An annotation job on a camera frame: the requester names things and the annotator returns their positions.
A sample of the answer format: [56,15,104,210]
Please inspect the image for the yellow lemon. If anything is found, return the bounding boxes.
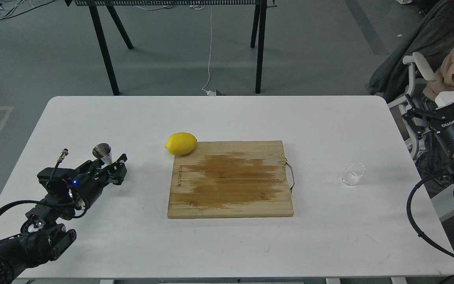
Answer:
[164,132,197,156]

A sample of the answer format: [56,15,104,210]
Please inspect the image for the wooden cutting board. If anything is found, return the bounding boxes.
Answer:
[167,140,294,219]

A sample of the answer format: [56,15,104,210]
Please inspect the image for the small clear glass cup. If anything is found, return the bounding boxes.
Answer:
[340,161,366,186]

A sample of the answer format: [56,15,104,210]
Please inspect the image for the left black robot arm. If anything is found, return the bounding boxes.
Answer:
[0,147,127,284]

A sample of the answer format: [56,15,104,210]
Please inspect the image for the black metal frame table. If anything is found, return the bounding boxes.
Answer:
[65,0,279,96]

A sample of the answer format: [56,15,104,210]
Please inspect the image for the steel double jigger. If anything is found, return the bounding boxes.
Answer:
[92,143,112,165]

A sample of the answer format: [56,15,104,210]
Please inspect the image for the white office chair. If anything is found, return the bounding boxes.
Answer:
[388,52,436,161]

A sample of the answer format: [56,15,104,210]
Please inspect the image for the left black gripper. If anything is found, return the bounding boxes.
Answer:
[60,153,128,209]

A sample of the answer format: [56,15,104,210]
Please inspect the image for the white hanging cable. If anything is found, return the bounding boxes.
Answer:
[201,0,224,96]

